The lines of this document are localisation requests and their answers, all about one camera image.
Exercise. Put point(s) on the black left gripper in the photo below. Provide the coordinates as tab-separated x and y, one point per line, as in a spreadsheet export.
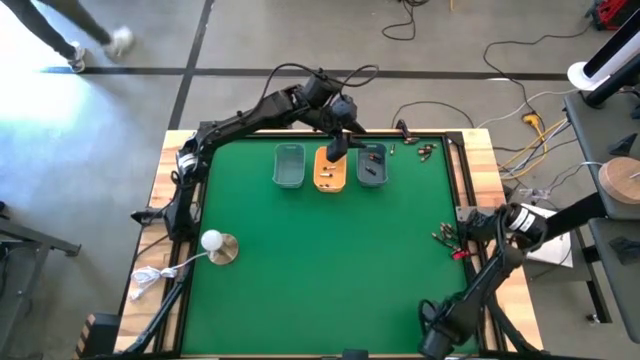
342	115

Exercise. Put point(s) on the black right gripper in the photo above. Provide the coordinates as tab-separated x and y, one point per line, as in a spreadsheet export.
435	345

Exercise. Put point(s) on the black battery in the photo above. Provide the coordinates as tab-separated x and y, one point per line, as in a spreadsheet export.
370	171
375	158

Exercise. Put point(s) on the orange plastic bin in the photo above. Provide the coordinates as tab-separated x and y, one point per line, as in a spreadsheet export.
340	181

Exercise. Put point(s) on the slate blue plastic bin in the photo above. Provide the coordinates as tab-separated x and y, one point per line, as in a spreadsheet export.
380	180

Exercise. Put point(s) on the teal plastic bin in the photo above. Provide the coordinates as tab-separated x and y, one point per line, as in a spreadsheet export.
295	150

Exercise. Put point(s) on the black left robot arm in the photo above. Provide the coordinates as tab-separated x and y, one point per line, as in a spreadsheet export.
240	120

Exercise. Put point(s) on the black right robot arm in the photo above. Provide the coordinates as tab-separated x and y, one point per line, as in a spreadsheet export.
480	295

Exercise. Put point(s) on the black table clamp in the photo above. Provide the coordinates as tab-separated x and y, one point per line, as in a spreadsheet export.
404	130

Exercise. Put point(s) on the black flat floor box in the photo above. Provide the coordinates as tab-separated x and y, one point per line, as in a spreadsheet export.
277	125

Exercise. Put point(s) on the red clip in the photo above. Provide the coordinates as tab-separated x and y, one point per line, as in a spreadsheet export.
460	254

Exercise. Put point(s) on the green table mat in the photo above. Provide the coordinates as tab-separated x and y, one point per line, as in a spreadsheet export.
300	300

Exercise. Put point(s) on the white paper sheet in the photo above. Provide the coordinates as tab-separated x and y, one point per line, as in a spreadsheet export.
557	255

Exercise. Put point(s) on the white bulb brass lamp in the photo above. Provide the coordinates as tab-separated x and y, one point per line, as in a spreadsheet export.
220	247

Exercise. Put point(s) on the black support beam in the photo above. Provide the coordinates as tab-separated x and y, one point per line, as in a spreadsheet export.
575	217

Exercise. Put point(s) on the grey side table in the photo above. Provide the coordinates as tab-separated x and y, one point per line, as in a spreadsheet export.
590	130
620	300

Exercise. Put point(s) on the black crumpled object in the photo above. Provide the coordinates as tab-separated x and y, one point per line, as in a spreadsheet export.
627	250

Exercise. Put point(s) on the white tower stand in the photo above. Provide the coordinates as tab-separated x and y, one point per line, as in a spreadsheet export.
582	77

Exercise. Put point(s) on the round wooden disc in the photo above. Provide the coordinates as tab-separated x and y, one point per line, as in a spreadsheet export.
620	180

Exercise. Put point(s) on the black pole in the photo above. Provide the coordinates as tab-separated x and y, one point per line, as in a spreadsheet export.
610	85

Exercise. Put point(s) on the black wedge object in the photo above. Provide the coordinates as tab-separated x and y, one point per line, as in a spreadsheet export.
625	147

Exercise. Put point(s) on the red toolbox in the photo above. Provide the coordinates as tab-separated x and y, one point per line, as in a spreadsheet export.
612	12

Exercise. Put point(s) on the black orange striped box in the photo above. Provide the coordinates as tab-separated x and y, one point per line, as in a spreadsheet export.
100	335

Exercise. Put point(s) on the person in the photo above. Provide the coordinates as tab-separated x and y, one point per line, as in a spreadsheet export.
47	30

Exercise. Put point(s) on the grey metal cart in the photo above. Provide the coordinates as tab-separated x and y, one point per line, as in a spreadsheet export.
30	234

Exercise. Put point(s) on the black metal rig frame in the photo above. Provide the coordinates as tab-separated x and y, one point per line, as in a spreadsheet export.
456	138

